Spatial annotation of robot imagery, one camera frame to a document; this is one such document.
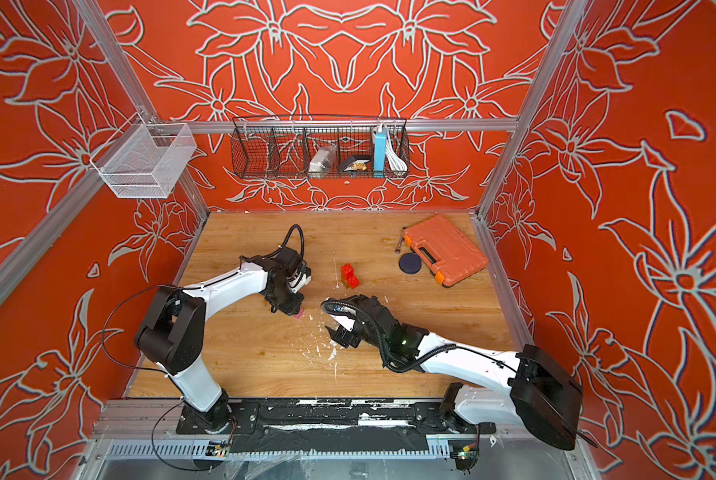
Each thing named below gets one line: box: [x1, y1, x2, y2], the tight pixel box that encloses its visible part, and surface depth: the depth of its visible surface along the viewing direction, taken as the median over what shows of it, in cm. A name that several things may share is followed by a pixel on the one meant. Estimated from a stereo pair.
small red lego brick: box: [340, 263, 360, 289], surface depth 95 cm
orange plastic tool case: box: [403, 214, 489, 288], surface depth 105 cm
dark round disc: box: [398, 252, 422, 275], surface depth 105 cm
